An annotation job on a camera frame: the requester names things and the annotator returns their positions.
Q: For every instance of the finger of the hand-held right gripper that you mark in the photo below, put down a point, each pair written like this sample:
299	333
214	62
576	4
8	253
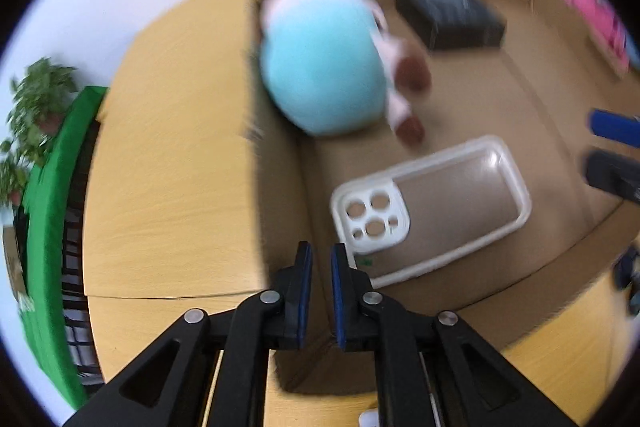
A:
612	174
615	124

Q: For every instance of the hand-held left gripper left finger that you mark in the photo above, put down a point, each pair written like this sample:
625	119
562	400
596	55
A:
305	287

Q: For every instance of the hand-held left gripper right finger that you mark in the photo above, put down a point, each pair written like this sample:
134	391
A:
340	292

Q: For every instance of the white clear phone case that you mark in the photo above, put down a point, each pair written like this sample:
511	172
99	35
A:
402	219

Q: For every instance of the brown cardboard box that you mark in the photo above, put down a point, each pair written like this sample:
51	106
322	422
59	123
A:
460	102

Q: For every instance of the wooden desktop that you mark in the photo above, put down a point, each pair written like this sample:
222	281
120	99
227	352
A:
175	157

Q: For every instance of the dark blurred object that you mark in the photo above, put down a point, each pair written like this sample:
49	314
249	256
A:
627	269

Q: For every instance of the pink plastic object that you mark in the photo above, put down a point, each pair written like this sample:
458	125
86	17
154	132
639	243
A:
590	7

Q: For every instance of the small white object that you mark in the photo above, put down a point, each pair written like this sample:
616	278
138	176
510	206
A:
369	420

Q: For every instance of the black rectangular box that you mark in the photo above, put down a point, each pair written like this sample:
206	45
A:
445	14

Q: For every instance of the blue and pink plush toy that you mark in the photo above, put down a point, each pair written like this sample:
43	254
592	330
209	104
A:
320	72

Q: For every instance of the small leaf print packet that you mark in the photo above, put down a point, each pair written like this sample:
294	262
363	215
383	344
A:
26	304

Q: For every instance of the flat cardboard sheet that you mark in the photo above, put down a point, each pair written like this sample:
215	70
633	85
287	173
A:
15	262

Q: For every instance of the small potted green plant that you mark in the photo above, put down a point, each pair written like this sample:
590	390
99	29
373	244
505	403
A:
10	177

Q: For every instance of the large potted green plant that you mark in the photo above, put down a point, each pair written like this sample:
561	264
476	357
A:
42	102

